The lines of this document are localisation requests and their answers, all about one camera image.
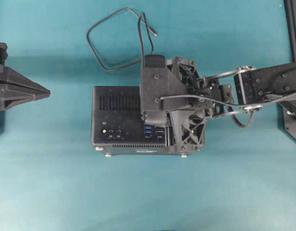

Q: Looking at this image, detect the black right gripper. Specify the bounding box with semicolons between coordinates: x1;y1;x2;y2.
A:
164;56;234;152

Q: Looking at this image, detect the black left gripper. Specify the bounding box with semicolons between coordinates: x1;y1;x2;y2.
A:
0;42;50;111

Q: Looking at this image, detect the black USB cable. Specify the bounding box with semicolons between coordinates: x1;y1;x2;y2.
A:
86;7;160;73

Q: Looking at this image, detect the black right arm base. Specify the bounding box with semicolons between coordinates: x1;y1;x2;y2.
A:
280;0;296;141

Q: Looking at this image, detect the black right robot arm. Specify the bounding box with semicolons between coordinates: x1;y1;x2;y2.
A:
160;57;296;156

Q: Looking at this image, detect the black mini PC box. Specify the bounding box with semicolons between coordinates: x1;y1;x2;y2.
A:
91;86;205;156

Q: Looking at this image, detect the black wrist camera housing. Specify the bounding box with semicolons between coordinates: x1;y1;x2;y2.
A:
140;54;189;127

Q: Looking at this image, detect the black camera cable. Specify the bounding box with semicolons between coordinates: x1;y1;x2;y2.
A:
155;93;296;108

